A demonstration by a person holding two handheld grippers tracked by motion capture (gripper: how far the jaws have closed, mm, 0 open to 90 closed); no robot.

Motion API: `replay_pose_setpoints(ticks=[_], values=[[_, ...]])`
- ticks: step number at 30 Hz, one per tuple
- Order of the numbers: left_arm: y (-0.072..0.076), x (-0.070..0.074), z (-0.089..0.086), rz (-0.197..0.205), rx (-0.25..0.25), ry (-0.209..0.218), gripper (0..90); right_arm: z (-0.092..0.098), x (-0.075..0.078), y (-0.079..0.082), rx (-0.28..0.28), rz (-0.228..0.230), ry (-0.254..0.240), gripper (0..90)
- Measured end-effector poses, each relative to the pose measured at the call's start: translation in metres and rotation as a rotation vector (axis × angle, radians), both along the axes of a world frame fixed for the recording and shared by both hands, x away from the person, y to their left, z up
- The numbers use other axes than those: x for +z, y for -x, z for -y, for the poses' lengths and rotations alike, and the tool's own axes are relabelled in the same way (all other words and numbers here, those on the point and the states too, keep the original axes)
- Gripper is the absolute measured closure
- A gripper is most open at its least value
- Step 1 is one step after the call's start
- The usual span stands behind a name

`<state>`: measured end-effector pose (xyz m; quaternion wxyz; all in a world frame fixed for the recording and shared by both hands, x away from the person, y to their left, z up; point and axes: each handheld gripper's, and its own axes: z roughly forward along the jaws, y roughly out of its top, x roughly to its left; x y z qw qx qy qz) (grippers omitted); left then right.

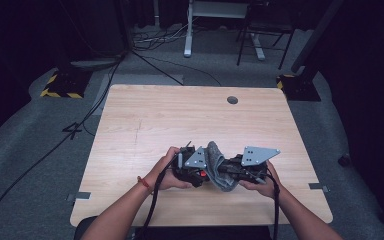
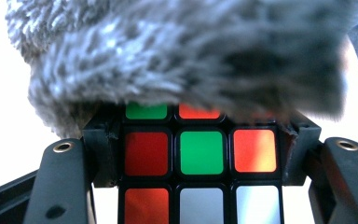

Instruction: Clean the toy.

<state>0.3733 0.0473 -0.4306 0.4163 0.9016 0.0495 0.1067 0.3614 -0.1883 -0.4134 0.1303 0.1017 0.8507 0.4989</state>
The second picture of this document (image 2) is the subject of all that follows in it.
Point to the multicoloured puzzle cube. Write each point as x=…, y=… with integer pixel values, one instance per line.
x=201, y=152

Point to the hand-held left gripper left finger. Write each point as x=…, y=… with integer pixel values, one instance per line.
x=104, y=149

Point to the grey fluffy cloth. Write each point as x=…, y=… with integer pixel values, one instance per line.
x=174, y=49

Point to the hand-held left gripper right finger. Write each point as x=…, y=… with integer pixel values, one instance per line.
x=296, y=149

